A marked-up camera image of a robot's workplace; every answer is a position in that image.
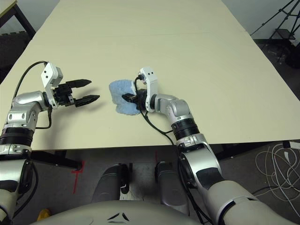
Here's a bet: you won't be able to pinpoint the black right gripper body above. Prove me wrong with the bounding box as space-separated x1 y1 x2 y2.
135 88 148 111

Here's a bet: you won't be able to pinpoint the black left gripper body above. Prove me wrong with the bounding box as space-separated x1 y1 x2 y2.
53 83 76 108

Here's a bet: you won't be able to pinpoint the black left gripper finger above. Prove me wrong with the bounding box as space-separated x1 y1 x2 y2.
66 79 92 89
74 95 101 108

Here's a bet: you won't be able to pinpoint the blue terry rag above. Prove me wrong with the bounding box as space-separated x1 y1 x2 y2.
108 79 141 116

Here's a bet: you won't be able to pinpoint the black table base foot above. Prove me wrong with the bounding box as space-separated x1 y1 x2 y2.
214 143 249 162
31 151 84 171

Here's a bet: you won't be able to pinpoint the black foam floor mat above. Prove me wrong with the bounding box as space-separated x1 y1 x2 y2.
0 31 32 80

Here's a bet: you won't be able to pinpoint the wooden side table black legs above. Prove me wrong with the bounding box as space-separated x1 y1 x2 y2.
0 0 36 35

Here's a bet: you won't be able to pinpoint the grey left robot leg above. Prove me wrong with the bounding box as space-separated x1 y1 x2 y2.
92 164 129 203

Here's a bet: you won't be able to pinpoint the grey robot leg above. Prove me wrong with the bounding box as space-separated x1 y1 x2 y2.
92 164 129 203
156 161 190 215

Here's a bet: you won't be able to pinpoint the grey right robot leg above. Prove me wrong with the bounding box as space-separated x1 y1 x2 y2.
156 161 190 215

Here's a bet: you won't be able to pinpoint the grey robot torso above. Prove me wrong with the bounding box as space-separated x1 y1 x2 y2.
29 199 202 225

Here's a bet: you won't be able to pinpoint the yellow object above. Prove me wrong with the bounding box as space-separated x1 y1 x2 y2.
36 208 50 222

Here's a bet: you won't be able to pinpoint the black step stool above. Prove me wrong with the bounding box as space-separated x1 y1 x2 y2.
269 28 295 43

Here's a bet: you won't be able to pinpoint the black tripod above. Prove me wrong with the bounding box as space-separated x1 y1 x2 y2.
250 0 300 42

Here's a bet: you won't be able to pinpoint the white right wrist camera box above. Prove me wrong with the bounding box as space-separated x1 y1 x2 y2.
137 67 159 112

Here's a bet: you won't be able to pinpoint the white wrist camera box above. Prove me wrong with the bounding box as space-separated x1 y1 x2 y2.
40 61 64 109
137 67 159 112

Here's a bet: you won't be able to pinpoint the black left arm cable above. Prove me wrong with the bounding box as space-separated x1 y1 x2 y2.
14 60 52 129

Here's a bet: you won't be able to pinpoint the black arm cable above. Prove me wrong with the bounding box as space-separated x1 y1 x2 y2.
14 60 52 129
134 74 216 225

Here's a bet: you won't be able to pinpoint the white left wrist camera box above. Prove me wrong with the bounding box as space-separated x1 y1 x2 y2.
40 61 64 109

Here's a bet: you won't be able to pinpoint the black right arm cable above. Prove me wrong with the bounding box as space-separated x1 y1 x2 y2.
134 74 216 225

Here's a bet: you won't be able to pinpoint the white cable tangle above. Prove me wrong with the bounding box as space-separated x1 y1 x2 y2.
255 140 300 211

